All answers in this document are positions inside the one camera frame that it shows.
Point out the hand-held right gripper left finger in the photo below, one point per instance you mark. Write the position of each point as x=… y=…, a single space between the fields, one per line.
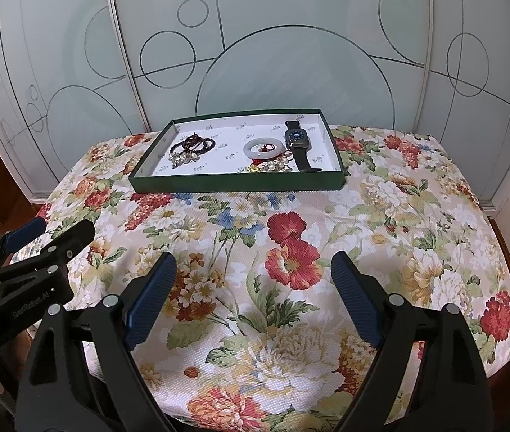
x=151 y=297

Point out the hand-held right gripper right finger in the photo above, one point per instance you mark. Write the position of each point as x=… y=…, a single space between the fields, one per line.
x=356 y=297

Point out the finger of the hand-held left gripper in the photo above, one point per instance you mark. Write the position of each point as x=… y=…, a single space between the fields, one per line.
x=23 y=234
x=68 y=243

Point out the green tray box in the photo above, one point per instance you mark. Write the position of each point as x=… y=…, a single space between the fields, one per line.
x=237 y=182

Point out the red tassel gold pendant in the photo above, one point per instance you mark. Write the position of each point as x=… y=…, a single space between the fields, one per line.
x=264 y=147

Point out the white jade bangle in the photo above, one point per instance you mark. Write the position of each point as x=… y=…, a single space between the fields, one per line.
x=248 y=148

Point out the floral tablecloth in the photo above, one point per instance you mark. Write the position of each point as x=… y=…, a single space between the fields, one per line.
x=372 y=234

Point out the black smart watch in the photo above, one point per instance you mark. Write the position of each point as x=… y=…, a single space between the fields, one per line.
x=296 y=139

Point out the frosted glass sliding wardrobe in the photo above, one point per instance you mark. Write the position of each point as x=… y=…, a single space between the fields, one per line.
x=259 y=45

